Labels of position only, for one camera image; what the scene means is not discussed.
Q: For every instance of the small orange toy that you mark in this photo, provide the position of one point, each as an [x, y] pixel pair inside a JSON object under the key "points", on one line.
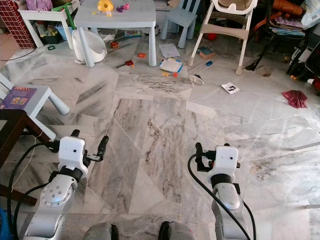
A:
{"points": [[141, 55]]}

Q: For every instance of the white and blue booklet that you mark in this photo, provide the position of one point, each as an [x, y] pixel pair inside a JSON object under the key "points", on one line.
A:
{"points": [[171, 65]]}

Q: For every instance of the grey robot left leg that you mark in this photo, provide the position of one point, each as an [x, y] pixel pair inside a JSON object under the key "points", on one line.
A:
{"points": [[100, 233]]}

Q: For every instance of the white child chair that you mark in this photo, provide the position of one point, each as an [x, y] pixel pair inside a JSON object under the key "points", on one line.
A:
{"points": [[42, 97]]}

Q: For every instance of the white paper sheet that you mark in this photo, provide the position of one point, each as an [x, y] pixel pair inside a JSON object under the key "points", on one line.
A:
{"points": [[169, 50]]}

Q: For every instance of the grey robot leg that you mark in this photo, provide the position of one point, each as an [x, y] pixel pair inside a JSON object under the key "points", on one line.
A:
{"points": [[180, 232], [100, 233]]}

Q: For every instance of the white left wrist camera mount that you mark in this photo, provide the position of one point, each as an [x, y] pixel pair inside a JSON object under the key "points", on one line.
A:
{"points": [[72, 149]]}

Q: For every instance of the stack of books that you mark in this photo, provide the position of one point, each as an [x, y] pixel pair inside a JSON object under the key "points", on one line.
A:
{"points": [[287, 27]]}

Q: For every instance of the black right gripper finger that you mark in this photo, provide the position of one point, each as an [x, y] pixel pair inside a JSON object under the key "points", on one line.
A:
{"points": [[199, 150]]}

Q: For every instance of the small colourful book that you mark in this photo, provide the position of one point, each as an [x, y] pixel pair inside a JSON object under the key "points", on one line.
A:
{"points": [[206, 52]]}

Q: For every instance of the red brick pattern box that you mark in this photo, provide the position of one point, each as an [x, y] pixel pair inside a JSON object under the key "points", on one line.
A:
{"points": [[17, 25]]}

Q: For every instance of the grey plastic kids table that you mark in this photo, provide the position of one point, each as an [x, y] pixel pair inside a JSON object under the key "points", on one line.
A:
{"points": [[115, 21]]}

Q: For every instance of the small red toy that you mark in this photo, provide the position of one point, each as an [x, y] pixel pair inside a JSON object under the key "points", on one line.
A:
{"points": [[129, 63]]}

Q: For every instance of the white printed card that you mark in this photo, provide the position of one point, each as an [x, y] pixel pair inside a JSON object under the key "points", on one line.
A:
{"points": [[230, 88]]}

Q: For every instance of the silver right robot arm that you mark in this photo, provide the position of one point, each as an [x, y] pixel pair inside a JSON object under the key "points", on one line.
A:
{"points": [[227, 200]]}

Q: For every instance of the white baby high chair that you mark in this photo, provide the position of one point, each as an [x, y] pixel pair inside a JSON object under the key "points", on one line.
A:
{"points": [[229, 30]]}

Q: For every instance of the white plastic potty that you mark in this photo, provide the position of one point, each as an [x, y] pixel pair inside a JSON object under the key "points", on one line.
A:
{"points": [[95, 48]]}

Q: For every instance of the yellow plastic toy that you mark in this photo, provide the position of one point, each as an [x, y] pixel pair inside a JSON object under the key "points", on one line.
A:
{"points": [[105, 6]]}

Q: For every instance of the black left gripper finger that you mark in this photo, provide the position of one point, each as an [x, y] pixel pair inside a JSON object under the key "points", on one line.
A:
{"points": [[75, 133], [103, 145]]}

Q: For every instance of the dark wooden table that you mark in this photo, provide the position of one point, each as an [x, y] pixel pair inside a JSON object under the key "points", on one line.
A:
{"points": [[12, 120]]}

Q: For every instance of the grey robot right leg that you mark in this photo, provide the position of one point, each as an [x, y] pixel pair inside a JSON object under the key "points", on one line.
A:
{"points": [[180, 232]]}

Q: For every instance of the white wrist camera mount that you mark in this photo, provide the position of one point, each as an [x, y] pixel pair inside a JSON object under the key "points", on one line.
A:
{"points": [[227, 159], [72, 149]]}

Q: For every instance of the small purple toy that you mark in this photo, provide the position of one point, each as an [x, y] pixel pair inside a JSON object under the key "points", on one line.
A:
{"points": [[123, 7]]}

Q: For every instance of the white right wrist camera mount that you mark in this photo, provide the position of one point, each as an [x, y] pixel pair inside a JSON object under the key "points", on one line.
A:
{"points": [[227, 159]]}

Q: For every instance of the blue plastic container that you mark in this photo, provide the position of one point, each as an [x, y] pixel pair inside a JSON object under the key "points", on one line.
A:
{"points": [[5, 227]]}

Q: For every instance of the purple picture book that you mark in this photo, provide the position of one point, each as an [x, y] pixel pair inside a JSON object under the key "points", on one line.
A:
{"points": [[20, 98]]}

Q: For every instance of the white face mask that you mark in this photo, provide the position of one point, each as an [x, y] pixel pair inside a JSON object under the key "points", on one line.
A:
{"points": [[197, 78]]}

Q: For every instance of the small white table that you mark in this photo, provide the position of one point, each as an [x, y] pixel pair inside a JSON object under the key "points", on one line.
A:
{"points": [[45, 14]]}

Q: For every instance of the crumpled red cloth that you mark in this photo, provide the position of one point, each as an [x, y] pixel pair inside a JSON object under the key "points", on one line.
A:
{"points": [[295, 98]]}

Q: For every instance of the light blue child chair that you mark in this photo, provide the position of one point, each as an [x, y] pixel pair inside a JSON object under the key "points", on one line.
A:
{"points": [[180, 17]]}

